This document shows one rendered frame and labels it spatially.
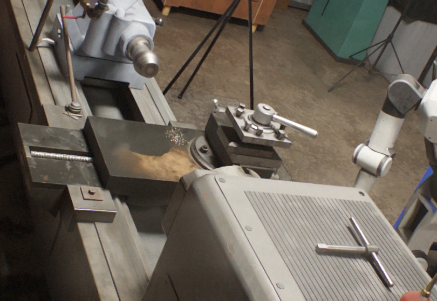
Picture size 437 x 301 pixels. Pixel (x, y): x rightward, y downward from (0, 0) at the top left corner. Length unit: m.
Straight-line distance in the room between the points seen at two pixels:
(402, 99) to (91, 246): 1.25
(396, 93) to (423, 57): 4.05
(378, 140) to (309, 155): 2.12
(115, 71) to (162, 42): 2.72
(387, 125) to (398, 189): 2.30
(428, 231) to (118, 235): 1.34
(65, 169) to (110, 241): 0.28
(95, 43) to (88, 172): 0.58
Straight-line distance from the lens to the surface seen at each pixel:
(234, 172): 1.95
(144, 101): 2.93
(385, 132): 2.86
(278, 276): 1.46
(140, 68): 2.56
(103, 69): 2.91
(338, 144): 5.29
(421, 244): 3.13
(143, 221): 2.50
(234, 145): 2.33
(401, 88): 2.81
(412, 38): 6.68
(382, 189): 5.03
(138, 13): 2.78
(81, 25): 2.95
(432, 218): 3.01
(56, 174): 2.30
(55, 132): 2.49
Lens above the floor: 2.17
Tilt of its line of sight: 29 degrees down
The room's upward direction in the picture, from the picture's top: 23 degrees clockwise
